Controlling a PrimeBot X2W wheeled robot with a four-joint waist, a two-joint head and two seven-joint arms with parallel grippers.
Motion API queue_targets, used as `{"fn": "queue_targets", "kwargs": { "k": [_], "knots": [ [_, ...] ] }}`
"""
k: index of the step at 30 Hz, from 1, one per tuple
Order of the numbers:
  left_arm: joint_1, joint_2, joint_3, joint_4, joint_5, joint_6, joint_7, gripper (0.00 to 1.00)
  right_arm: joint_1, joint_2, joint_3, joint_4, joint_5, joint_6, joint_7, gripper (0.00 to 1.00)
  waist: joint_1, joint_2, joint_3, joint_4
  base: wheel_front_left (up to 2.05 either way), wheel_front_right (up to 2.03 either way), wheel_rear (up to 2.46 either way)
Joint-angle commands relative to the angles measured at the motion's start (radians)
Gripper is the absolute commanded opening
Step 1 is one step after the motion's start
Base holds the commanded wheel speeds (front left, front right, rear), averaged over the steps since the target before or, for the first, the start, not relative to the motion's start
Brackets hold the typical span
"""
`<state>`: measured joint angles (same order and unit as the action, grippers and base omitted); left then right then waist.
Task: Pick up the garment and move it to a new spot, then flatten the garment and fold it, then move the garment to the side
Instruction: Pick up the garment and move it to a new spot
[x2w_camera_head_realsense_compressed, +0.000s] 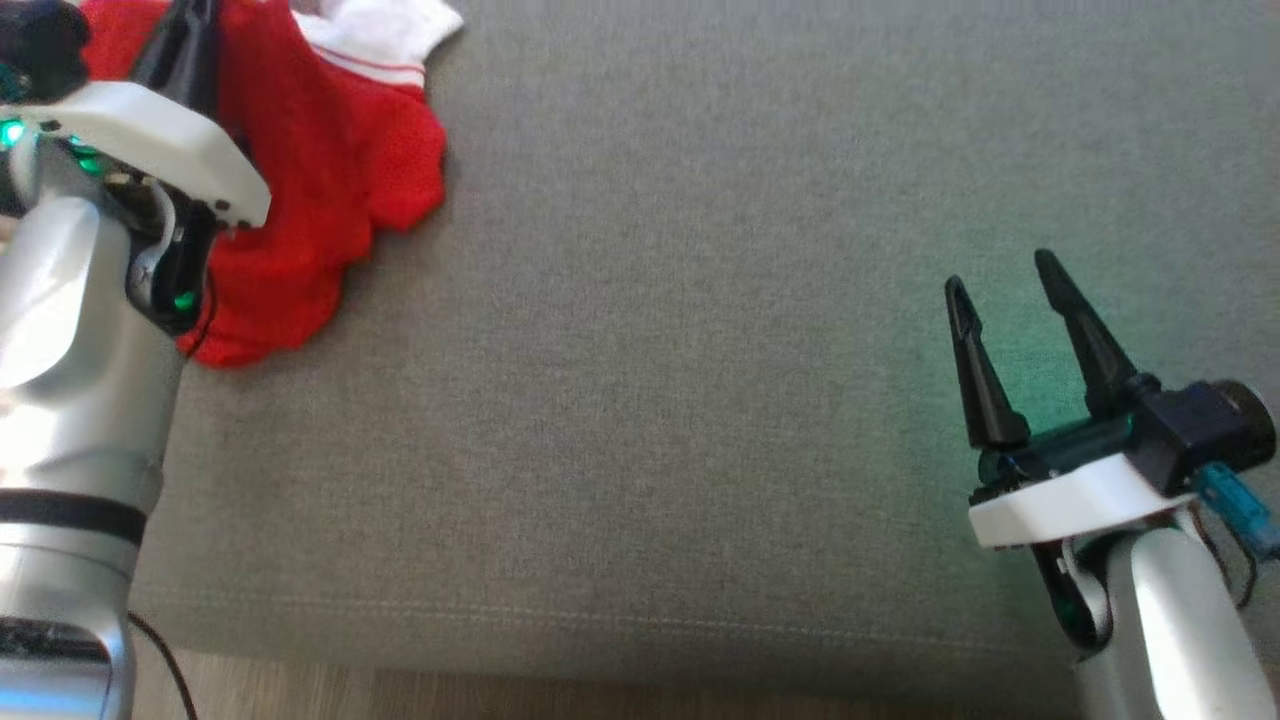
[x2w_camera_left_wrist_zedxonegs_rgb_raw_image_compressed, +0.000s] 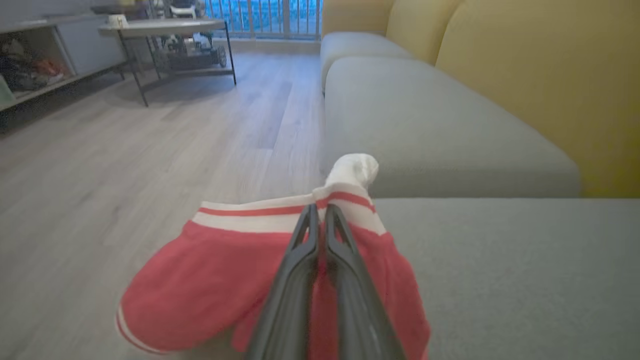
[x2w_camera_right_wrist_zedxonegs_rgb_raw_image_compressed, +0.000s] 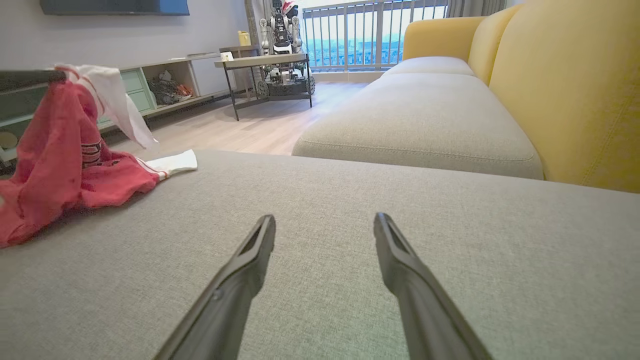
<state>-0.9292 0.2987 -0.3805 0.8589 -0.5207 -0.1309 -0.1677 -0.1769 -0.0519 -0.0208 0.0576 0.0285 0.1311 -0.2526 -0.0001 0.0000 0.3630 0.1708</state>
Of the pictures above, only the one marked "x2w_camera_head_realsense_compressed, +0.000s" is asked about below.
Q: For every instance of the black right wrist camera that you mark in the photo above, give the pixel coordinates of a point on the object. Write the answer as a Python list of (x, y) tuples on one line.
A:
[(1195, 430)]

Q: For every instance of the grey fabric sofa seat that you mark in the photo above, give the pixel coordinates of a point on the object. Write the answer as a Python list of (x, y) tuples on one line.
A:
[(640, 350)]

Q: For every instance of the red shirt with white sleeves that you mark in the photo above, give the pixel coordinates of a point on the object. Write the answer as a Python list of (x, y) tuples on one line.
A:
[(300, 180)]

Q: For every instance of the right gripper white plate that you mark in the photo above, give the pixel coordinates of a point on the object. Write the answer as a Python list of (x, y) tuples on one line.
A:
[(1070, 495)]

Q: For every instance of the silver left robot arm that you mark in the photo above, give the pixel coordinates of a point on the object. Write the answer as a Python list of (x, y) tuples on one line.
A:
[(70, 400)]

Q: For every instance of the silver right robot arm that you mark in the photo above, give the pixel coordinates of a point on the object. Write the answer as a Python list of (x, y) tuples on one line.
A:
[(1170, 620)]

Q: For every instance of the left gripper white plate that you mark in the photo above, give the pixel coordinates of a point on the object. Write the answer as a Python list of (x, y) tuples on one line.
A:
[(150, 125)]

